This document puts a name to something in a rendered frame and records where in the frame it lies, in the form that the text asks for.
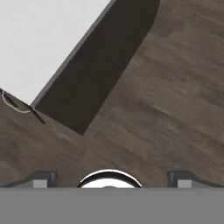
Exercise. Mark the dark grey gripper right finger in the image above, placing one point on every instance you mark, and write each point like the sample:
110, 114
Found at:
183, 178

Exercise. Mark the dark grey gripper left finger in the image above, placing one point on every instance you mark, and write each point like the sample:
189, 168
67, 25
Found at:
40, 178

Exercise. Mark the round white and black object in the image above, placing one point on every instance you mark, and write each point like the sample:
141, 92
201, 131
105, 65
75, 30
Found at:
109, 182

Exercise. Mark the dark brown kitchen counter cabinet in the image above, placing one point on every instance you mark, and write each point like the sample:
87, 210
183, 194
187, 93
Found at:
96, 64

